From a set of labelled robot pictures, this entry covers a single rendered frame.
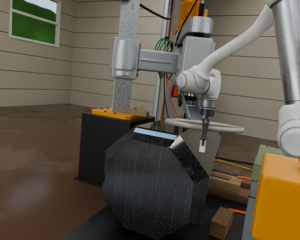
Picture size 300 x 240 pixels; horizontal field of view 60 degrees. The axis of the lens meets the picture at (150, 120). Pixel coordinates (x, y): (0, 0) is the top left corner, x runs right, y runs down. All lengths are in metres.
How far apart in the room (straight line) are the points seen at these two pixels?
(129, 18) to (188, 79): 1.73
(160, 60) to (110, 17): 6.28
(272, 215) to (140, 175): 1.54
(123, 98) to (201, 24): 1.15
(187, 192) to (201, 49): 1.14
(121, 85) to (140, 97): 5.27
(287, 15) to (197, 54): 1.19
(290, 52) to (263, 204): 0.80
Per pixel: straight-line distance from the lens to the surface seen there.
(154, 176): 1.79
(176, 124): 1.48
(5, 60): 8.15
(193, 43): 2.19
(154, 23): 8.11
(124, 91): 2.80
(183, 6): 2.96
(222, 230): 2.22
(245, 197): 2.90
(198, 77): 1.25
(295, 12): 1.11
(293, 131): 0.99
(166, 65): 2.82
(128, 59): 2.73
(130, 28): 2.84
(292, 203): 0.33
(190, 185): 1.72
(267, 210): 0.33
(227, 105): 7.17
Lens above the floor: 1.17
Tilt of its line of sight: 9 degrees down
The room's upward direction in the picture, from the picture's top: 6 degrees clockwise
